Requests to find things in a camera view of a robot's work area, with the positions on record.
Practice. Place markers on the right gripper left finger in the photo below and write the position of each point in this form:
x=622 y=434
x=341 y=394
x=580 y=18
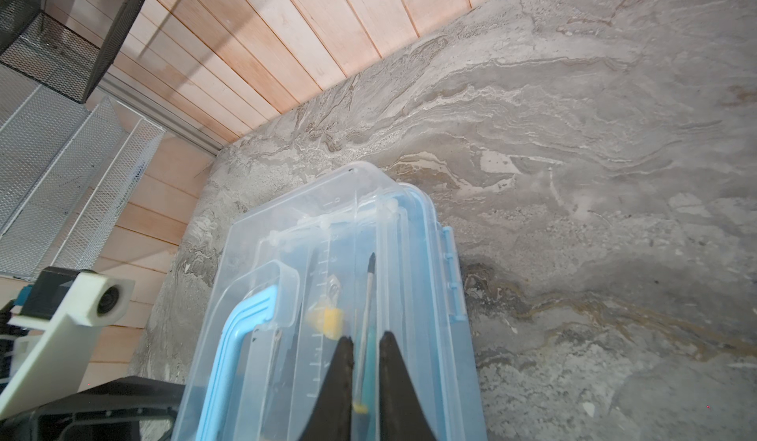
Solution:
x=332 y=414

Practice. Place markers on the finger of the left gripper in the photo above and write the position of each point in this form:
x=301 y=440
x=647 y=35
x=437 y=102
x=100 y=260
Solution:
x=128 y=408

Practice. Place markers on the white wire mesh shelf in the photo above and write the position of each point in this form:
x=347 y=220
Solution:
x=67 y=173

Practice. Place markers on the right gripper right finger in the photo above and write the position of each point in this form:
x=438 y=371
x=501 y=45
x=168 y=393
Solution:
x=401 y=416

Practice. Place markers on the blue plastic tool box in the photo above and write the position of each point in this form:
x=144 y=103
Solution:
x=353 y=255

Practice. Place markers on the black yellow screwdriver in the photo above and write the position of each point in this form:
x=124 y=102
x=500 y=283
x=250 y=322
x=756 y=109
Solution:
x=358 y=406

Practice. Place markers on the horizontal aluminium wall rail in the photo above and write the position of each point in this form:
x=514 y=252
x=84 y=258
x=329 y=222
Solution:
x=160 y=111

